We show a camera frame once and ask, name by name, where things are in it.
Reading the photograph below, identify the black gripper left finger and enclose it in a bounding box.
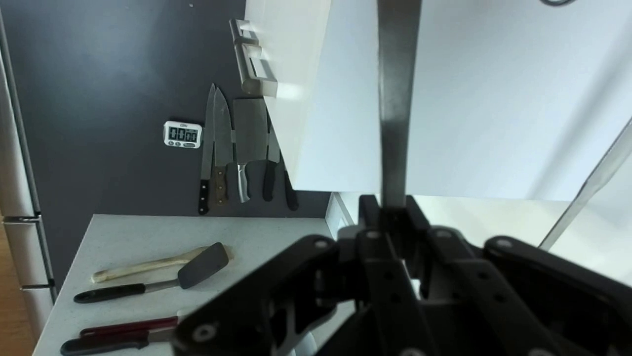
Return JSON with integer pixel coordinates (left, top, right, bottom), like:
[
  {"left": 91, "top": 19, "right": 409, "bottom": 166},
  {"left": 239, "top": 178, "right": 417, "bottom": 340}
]
[{"left": 172, "top": 193, "right": 423, "bottom": 356}]

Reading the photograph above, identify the white upper cabinet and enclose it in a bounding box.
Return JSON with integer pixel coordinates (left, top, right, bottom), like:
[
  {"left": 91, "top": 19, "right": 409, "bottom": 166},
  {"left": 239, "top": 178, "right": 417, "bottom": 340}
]
[{"left": 243, "top": 0, "right": 383, "bottom": 193}]

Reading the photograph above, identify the black spatula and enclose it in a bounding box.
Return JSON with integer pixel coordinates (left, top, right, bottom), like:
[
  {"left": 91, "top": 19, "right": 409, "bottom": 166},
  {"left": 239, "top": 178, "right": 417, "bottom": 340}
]
[{"left": 73, "top": 241, "right": 231, "bottom": 306}]

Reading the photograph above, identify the silver slotted spatula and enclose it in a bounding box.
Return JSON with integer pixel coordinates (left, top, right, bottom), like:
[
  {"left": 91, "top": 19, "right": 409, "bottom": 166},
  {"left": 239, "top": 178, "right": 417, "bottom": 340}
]
[{"left": 537, "top": 116, "right": 632, "bottom": 253}]

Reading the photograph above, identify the dark red handled knife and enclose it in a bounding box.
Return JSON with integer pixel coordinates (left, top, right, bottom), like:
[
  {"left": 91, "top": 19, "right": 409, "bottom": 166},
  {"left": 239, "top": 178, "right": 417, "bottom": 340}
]
[{"left": 77, "top": 314, "right": 182, "bottom": 342}]

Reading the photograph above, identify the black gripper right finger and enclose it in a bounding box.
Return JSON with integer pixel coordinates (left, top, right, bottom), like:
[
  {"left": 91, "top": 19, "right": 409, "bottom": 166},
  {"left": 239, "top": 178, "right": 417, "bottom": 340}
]
[{"left": 397, "top": 193, "right": 632, "bottom": 356}]

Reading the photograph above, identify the small black handled knife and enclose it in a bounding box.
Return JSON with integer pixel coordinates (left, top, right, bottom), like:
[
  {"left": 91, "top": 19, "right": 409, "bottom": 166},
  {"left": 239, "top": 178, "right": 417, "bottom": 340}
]
[
  {"left": 261, "top": 114, "right": 281, "bottom": 203},
  {"left": 283, "top": 166, "right": 300, "bottom": 213}
]

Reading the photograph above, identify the wooden handled knife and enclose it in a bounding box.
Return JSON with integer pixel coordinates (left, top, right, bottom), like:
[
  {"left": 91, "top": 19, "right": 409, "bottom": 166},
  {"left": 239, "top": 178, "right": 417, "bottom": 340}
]
[{"left": 219, "top": 96, "right": 243, "bottom": 201}]

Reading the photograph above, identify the silver utensil with handle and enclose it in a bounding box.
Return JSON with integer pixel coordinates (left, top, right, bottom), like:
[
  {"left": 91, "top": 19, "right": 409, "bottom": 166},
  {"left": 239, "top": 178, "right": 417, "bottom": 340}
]
[{"left": 375, "top": 0, "right": 425, "bottom": 211}]

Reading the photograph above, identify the large chef knife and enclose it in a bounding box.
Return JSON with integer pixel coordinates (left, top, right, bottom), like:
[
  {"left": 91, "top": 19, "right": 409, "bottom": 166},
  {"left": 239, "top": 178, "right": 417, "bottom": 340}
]
[{"left": 196, "top": 81, "right": 233, "bottom": 217}]

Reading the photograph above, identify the stainless steel refrigerator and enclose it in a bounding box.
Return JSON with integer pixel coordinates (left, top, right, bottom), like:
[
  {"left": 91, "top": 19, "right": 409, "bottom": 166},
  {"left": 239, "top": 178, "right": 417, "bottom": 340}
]
[{"left": 0, "top": 11, "right": 58, "bottom": 344}]

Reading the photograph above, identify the wooden utensil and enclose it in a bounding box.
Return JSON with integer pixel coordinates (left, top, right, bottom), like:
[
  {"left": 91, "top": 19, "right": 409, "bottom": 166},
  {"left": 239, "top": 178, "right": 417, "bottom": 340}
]
[{"left": 89, "top": 243, "right": 214, "bottom": 284}]

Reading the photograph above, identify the white digital timer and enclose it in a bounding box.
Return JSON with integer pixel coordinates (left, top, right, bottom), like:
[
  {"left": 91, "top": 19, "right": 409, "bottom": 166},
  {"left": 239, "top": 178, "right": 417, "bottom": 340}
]
[{"left": 162, "top": 118, "right": 204, "bottom": 150}]

